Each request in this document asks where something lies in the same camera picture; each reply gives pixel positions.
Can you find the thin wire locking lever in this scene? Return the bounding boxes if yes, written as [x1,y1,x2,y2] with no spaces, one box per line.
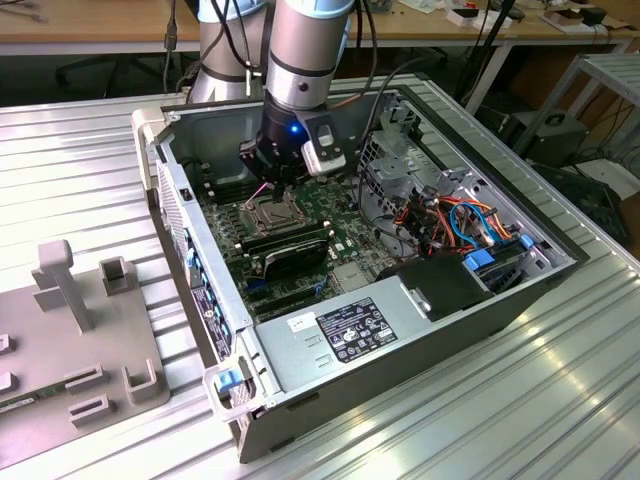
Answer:
[245,183,274,207]

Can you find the silver CPU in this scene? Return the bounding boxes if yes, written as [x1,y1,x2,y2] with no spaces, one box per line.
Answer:
[257,198,296,229]

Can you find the metal socket cover frame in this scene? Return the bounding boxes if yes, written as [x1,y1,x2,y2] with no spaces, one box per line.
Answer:
[241,193,307,235]

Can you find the silver metal drive cage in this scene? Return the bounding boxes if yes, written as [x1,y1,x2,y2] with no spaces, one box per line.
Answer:
[357,127,481,211]

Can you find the black expansion card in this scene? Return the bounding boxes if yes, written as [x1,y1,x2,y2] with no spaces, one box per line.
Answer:
[259,238,332,282]

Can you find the green motherboard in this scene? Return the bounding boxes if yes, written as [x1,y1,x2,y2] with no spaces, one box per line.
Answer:
[192,159,401,326]

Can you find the silver chipset heatsink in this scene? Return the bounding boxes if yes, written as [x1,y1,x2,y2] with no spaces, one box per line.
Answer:
[331,261,370,292]

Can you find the wooden desk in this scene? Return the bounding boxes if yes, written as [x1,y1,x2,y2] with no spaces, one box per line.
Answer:
[0,0,201,57]
[349,0,637,114]

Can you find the white box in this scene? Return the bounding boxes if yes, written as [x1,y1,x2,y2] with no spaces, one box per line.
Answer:
[447,7,514,30]

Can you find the black plastic shroud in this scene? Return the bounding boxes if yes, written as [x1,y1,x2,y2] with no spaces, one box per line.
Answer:
[374,252,494,321]

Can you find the silver power supply unit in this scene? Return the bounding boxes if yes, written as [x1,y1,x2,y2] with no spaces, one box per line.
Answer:
[252,276,436,397]

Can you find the black pole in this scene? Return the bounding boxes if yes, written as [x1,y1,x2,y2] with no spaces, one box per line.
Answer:
[459,0,516,101]

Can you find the hard disk in blue carrier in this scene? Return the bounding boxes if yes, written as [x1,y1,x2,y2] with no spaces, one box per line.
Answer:
[462,233,549,297]

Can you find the open grey PC case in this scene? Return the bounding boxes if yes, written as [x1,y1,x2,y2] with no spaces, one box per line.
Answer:
[130,85,591,465]

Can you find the brown cardboard box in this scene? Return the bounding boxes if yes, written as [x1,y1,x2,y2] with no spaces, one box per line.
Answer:
[539,9,587,35]

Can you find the grey parts rack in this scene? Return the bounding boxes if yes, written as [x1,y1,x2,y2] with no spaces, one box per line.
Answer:
[0,238,172,469]

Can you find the black flat panel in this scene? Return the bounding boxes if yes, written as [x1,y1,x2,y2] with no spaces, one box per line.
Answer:
[532,162,632,246]

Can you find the green RAM stick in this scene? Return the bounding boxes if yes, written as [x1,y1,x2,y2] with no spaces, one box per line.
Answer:
[0,382,69,415]

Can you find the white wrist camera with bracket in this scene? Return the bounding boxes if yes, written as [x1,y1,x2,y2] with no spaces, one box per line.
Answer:
[301,110,348,177]

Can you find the grey wire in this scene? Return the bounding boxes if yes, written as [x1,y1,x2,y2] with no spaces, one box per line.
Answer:
[355,167,416,256]

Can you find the black camera cable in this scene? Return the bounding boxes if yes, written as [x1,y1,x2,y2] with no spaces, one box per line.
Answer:
[324,0,441,171]

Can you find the pale grey case handle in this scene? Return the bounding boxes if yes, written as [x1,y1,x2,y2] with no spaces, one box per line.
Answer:
[130,107,171,194]
[202,357,261,424]

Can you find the grey hanging cable with connector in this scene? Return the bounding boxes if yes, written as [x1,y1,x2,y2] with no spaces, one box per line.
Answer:
[161,0,178,95]

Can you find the orange power wires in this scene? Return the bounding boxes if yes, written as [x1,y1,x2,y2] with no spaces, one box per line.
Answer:
[394,193,454,254]

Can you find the blue data wire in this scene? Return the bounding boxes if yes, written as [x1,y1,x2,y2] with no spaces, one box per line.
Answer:
[448,199,501,251]

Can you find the black case with handle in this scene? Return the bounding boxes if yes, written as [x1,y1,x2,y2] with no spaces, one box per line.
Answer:
[507,112,589,166]

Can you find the grey metal frame table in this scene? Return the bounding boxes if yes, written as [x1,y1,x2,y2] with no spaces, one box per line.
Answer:
[514,52,640,156]

